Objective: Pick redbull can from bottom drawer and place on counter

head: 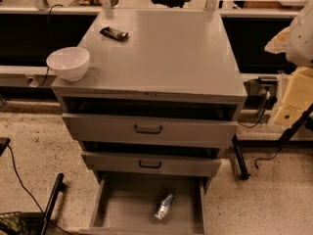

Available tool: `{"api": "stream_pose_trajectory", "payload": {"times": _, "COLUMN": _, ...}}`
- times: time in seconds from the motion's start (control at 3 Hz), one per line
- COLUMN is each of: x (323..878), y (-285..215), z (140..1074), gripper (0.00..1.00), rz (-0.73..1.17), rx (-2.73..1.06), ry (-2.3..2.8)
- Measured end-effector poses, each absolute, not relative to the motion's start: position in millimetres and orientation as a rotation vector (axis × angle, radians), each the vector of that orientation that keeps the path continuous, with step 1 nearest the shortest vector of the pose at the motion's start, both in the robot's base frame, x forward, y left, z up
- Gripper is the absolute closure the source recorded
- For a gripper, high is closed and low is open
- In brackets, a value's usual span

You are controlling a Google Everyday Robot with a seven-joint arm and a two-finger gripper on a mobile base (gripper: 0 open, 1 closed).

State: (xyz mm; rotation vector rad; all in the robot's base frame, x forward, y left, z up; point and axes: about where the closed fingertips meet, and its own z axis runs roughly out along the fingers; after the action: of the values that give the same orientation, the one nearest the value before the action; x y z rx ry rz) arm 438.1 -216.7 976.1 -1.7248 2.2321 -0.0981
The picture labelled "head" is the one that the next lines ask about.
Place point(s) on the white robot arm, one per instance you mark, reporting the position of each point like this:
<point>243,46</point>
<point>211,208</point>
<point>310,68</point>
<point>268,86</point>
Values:
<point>296,41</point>

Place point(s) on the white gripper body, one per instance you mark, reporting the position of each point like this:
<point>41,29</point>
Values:
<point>301,41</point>

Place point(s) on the grey bottom drawer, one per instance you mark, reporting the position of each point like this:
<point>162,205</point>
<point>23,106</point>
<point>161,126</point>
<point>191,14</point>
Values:
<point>126,203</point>

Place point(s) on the black stand leg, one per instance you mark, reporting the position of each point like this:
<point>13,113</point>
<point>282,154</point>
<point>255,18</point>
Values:
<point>240,158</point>
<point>59,187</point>

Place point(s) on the black stand leg right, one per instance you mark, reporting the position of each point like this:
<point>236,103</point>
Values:
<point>240,158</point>

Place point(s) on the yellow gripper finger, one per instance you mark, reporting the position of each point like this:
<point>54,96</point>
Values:
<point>278,44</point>

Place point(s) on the black power adapter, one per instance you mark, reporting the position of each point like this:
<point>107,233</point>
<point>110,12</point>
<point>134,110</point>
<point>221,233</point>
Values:
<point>267,80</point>

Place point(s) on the black stand leg left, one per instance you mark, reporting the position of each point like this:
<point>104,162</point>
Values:
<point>59,187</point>

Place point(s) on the dark snack bar wrapper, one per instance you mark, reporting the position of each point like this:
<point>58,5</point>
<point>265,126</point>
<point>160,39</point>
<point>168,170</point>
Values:
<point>112,33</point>

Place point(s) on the green patterned basket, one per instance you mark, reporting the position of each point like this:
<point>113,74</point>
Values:
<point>11,223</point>

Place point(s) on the grey drawer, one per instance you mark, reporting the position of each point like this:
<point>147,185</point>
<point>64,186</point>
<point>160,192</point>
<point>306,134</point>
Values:
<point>126,203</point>
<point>153,164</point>
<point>177,132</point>

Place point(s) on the grey drawer cabinet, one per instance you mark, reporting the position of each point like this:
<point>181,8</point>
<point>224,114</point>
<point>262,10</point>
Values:
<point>174,63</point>

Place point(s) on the white bowl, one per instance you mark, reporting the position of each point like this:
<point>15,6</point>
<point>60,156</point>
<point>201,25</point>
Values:
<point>69,63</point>

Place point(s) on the grey top drawer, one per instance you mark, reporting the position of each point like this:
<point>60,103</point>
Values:
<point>177,132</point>

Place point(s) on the grey middle drawer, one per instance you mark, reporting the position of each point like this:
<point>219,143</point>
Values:
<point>153,164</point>

